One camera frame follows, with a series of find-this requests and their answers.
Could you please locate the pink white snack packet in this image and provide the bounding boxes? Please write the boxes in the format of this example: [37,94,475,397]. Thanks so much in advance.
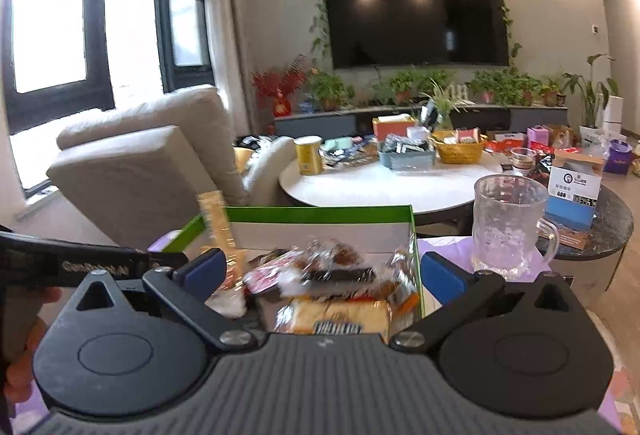
[242,249,303,295]

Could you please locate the long tan stick packet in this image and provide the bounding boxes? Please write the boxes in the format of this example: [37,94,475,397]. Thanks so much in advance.
[198,190,246,290]

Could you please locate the white nougat cracker packet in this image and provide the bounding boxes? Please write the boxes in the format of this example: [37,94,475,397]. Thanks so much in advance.
[273,299,392,339]

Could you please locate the clear bag brown nuts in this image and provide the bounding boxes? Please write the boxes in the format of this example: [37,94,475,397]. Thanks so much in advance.
[277,239,378,297]

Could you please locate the orange label nut bag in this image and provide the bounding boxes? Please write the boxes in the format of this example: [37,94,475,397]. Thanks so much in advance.
[385,249,421,331]

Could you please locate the person's left hand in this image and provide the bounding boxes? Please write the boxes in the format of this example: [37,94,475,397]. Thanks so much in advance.
[3,316,47,405]

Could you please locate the green cardboard box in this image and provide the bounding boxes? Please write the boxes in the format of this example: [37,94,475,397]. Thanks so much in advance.
[154,207,424,334]

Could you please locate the clear glass mug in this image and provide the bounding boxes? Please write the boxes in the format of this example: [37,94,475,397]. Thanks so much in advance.
[471,174,560,281]

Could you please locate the round white coffee table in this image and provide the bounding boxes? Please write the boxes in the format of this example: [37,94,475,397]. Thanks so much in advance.
[279,154,502,214]

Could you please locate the beige sofa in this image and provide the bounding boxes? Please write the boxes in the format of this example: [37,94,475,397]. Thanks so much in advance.
[47,88,296,249]

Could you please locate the round dark marble table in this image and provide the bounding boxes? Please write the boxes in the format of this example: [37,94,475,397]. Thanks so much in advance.
[518,186,634,306]

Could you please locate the blue grey storage tray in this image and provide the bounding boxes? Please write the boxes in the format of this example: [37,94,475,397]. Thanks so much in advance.
[378,134,435,171]

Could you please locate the yellow woven basket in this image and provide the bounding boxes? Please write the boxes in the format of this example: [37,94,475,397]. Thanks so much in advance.
[431,131,487,166]

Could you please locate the blue white carton box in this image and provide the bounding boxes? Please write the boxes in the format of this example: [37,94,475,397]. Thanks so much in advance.
[538,150,604,251]

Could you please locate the pink small box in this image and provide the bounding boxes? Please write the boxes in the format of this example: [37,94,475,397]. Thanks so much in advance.
[527,125,550,148]

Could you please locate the yellow tin can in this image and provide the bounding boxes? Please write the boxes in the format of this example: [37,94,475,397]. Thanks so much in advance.
[294,135,323,176]

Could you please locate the orange tissue box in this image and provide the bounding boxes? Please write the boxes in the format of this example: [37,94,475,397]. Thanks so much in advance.
[372,114,416,142]

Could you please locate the purple gift bag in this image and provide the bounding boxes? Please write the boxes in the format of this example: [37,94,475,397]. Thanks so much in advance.
[603,140,634,175]

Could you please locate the dark tv cabinet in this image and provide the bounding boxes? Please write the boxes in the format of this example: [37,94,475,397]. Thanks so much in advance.
[273,105,568,140]

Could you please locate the red flower decoration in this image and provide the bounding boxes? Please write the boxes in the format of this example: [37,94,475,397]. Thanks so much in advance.
[250,55,308,118]

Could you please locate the tall leafy floor plant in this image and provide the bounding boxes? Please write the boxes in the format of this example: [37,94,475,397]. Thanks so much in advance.
[562,53,620,129]

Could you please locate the black framed window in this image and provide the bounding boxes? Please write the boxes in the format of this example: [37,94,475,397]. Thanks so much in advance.
[2,0,215,135]

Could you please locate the wall mounted black television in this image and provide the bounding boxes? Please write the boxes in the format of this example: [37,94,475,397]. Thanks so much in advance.
[326,0,509,69]

